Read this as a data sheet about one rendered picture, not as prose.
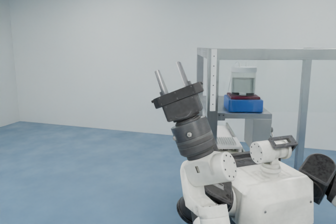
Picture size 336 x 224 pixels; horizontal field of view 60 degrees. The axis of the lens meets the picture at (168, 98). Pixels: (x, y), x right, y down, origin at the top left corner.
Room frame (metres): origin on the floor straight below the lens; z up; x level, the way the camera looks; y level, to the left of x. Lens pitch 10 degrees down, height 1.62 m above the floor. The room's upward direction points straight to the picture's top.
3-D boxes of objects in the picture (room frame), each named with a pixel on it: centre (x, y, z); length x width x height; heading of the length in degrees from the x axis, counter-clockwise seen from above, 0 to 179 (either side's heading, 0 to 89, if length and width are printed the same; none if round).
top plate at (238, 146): (2.24, -0.45, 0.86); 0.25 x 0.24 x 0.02; 88
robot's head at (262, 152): (0.86, -0.32, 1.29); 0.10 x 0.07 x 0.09; 109
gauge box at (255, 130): (1.74, -0.55, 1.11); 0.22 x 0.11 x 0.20; 177
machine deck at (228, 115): (1.95, -0.42, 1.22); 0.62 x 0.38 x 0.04; 177
